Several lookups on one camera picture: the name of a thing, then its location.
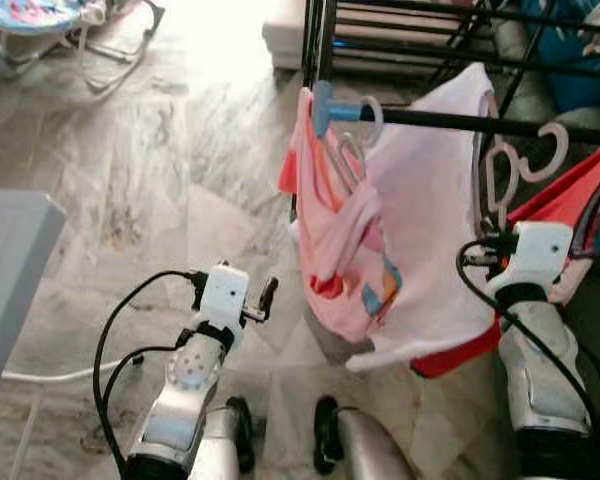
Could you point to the pale white sheer garment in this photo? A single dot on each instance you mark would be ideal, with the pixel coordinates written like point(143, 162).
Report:
point(430, 200)

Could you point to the pink printed garment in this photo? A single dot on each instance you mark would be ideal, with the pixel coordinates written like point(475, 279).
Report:
point(325, 230)

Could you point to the black metal clothes rack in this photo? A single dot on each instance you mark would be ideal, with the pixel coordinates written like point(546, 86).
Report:
point(460, 122)

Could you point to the silver robot left leg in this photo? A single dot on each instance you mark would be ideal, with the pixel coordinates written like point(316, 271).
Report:
point(215, 445)

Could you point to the silver robot leg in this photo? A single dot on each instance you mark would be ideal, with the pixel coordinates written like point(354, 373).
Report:
point(365, 448)
point(215, 445)

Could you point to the silver robot right leg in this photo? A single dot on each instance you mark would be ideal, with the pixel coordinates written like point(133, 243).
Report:
point(365, 448)

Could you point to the blue rod end cap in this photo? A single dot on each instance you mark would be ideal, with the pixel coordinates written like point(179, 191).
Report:
point(325, 108)

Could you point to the blue cloth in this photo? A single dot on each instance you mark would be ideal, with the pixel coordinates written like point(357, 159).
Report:
point(570, 55)

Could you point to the beige low cabinet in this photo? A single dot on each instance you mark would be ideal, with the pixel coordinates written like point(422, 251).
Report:
point(283, 40)

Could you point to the baby bouncer seat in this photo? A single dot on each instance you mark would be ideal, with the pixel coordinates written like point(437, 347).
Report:
point(40, 20)

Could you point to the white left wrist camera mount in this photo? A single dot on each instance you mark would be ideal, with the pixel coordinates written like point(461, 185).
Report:
point(223, 295)

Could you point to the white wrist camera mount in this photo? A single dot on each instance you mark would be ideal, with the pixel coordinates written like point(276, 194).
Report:
point(223, 295)
point(535, 255)

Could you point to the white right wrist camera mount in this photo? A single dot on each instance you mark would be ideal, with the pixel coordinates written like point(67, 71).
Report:
point(535, 255)

